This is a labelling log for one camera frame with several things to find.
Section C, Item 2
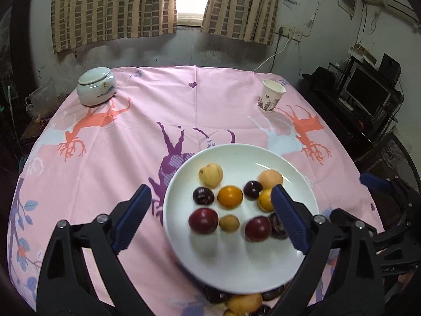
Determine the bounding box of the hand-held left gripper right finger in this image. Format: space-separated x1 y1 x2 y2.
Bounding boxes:
267 185 386 316

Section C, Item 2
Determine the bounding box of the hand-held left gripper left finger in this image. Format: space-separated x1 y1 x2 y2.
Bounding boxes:
36 184 159 316

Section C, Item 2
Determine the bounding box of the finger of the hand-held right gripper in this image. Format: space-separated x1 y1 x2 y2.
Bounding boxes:
359 172 421 214
330 208 379 238

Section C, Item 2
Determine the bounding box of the dark purple plum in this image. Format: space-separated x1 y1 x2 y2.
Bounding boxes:
261 283 286 302
268 212 289 240
203 285 231 304

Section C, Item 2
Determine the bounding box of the yellow tomato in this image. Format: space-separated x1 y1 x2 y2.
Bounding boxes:
257 188 276 213

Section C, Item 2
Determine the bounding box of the pale yellow round fruit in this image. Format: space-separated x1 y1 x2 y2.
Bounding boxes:
257 169 284 191

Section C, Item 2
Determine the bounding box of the small dark plum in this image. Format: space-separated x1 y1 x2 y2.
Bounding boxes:
243 180 263 201

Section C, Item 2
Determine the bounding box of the orange tomato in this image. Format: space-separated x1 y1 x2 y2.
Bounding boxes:
217 186 244 209

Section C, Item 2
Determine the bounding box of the large red plum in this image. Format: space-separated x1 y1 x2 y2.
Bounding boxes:
188 208 219 235

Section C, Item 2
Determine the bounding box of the white oval plate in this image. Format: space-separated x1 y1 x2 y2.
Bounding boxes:
163 144 320 295

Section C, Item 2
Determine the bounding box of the dark red plum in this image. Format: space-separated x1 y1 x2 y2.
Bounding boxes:
192 187 215 205

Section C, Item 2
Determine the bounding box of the yellow pepino melon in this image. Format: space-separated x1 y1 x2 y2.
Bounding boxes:
226 294 263 315
199 163 224 189

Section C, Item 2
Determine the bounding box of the dark desk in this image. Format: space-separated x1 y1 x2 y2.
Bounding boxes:
303 82 402 159

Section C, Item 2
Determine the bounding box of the pink printed tablecloth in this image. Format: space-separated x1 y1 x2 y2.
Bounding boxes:
7 65 385 316

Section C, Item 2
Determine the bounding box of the computer monitor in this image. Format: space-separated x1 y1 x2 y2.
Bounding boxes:
344 66 392 116

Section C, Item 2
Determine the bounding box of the black speaker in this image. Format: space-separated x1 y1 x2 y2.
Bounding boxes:
378 53 402 83

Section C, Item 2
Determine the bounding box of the black hat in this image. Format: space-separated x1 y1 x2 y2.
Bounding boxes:
302 66 339 88

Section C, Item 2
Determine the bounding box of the floral paper cup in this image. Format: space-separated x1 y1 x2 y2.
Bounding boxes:
257 79 286 114

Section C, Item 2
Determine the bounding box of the tan cardboard box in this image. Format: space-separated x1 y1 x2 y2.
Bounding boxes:
349 44 377 63

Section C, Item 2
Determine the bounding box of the brown wooden side table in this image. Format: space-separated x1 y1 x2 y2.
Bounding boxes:
20 117 53 152

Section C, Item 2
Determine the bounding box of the white lidded ceramic jar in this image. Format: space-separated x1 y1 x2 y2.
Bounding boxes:
77 67 117 107

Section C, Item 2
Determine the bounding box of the white air conditioner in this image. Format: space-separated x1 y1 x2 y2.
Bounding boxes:
380 0 421 23

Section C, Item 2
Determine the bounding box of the wide checked curtain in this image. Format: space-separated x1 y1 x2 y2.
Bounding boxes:
51 0 178 54

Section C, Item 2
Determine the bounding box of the narrow checked curtain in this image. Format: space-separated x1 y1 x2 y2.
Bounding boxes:
201 0 283 46

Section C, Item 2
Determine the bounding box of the white power cable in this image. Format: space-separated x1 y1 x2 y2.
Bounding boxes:
254 38 292 72

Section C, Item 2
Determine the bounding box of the white wall socket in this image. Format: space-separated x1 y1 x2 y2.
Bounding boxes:
278 26 304 42

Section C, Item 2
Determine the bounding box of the white electrical wall box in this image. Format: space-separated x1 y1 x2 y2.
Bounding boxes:
340 0 357 18

